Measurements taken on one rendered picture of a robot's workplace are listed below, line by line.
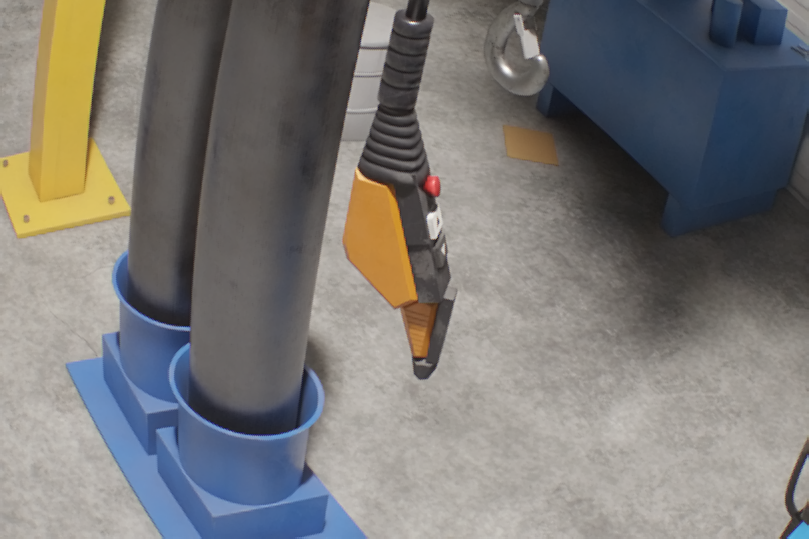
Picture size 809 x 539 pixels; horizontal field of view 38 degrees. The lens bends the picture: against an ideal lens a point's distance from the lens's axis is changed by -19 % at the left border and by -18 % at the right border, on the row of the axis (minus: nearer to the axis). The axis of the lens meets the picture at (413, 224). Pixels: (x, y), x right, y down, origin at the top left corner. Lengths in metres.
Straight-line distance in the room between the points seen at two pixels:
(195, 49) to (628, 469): 1.43
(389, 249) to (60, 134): 1.91
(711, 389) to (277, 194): 1.60
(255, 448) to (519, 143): 1.94
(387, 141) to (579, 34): 2.57
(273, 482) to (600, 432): 0.94
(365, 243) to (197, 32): 0.76
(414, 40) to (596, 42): 2.55
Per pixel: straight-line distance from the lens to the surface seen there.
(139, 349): 2.66
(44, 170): 3.45
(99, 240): 3.40
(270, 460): 2.43
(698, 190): 3.78
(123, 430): 2.83
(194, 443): 2.46
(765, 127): 3.90
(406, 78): 1.51
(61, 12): 3.21
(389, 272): 1.63
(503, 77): 1.60
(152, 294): 2.58
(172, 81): 2.32
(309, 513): 2.60
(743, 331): 3.62
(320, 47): 1.96
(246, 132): 2.03
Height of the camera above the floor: 1.99
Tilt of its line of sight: 33 degrees down
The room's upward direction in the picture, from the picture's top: 12 degrees clockwise
